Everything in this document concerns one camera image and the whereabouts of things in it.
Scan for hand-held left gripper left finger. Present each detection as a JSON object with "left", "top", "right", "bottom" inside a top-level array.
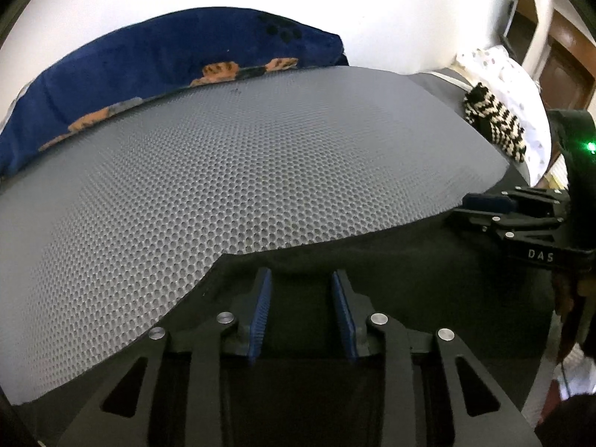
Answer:
[{"left": 56, "top": 267, "right": 273, "bottom": 447}]

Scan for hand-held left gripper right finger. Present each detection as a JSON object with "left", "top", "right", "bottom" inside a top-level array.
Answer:
[{"left": 330, "top": 269, "right": 543, "bottom": 447}]

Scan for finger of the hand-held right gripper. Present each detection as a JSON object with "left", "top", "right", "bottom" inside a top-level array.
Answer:
[
  {"left": 461, "top": 186, "right": 569, "bottom": 217},
  {"left": 442, "top": 209, "right": 566, "bottom": 247}
]

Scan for black pants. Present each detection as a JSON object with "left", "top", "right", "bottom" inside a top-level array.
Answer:
[{"left": 14, "top": 196, "right": 559, "bottom": 447}]

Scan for person's right hand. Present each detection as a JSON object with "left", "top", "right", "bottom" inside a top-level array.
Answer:
[{"left": 553, "top": 270, "right": 580, "bottom": 359}]

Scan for black and cream striped knit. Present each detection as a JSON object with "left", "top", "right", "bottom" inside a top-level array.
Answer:
[{"left": 462, "top": 83, "right": 528, "bottom": 164}]

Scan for brown wooden door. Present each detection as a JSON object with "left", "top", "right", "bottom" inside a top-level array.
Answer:
[{"left": 535, "top": 32, "right": 596, "bottom": 112}]

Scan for white dotted pillow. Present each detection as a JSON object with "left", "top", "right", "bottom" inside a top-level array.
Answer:
[{"left": 454, "top": 45, "right": 552, "bottom": 187}]

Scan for dark grey bed sheet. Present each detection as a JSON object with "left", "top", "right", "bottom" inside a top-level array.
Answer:
[{"left": 410, "top": 67, "right": 534, "bottom": 187}]

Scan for grey mesh mat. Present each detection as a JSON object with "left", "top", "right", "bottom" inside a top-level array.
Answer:
[{"left": 0, "top": 65, "right": 510, "bottom": 406}]

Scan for blue floral blanket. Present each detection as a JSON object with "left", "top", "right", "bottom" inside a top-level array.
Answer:
[{"left": 0, "top": 7, "right": 350, "bottom": 187}]

